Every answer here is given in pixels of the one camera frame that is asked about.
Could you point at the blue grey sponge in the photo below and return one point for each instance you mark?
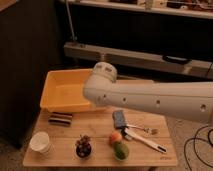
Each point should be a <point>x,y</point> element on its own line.
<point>119,119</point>

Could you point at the green fruit in bowl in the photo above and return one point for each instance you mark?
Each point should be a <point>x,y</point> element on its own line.
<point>121,151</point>

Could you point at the dark striped rectangular block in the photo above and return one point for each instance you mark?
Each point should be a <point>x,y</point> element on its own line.
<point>60,119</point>

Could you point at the bowl of dark grapes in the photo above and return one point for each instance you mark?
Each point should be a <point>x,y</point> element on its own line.
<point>83,147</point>

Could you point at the orange peach fruit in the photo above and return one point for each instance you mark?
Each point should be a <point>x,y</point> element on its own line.
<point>115,137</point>

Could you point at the white black kitchen tool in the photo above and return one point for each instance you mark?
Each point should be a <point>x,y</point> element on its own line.
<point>146,141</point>

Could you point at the wooden table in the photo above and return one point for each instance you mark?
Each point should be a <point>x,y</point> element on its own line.
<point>98,125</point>

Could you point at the yellow plastic tray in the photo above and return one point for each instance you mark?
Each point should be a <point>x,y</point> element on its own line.
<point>63,91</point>

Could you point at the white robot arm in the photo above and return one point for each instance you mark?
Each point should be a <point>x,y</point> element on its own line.
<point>190,101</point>

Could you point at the silver fork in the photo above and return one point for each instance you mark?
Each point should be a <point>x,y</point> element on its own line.
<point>145,129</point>

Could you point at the white paper cup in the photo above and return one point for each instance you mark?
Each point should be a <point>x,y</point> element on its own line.
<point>40,142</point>

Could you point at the grey metal shelf rail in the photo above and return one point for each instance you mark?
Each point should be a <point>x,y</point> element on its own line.
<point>138,59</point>

